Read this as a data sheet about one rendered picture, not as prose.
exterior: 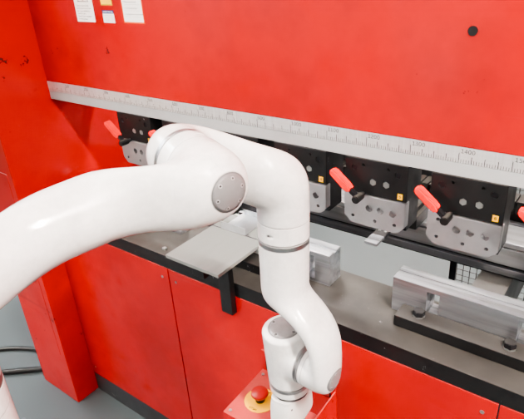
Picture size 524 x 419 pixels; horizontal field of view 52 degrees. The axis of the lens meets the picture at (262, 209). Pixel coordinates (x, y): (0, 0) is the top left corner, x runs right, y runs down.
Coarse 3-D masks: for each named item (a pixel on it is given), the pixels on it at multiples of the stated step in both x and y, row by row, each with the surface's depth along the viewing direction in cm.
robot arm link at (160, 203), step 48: (192, 144) 74; (48, 192) 68; (96, 192) 69; (144, 192) 69; (192, 192) 68; (240, 192) 72; (0, 240) 63; (48, 240) 66; (96, 240) 70; (0, 288) 63
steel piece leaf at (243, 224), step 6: (240, 216) 154; (246, 216) 153; (222, 222) 147; (234, 222) 151; (240, 222) 150; (246, 222) 150; (252, 222) 150; (222, 228) 148; (228, 228) 147; (234, 228) 145; (240, 228) 144; (246, 228) 147; (252, 228) 147
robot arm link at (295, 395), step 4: (272, 388) 106; (304, 388) 105; (276, 392) 105; (280, 392) 105; (284, 392) 104; (288, 392) 104; (292, 392) 104; (296, 392) 104; (300, 392) 105; (304, 392) 105; (276, 396) 106; (280, 396) 105; (284, 396) 105; (288, 396) 104; (292, 396) 104; (296, 396) 105; (300, 396) 105; (288, 400) 105
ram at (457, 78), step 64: (64, 0) 159; (192, 0) 130; (256, 0) 119; (320, 0) 110; (384, 0) 102; (448, 0) 95; (512, 0) 89; (64, 64) 172; (128, 64) 153; (192, 64) 138; (256, 64) 126; (320, 64) 116; (384, 64) 107; (448, 64) 99; (512, 64) 93; (256, 128) 134; (384, 128) 112; (448, 128) 104; (512, 128) 97
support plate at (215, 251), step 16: (192, 240) 143; (208, 240) 143; (224, 240) 142; (240, 240) 142; (256, 240) 141; (176, 256) 136; (192, 256) 136; (208, 256) 135; (224, 256) 135; (240, 256) 135; (208, 272) 129; (224, 272) 129
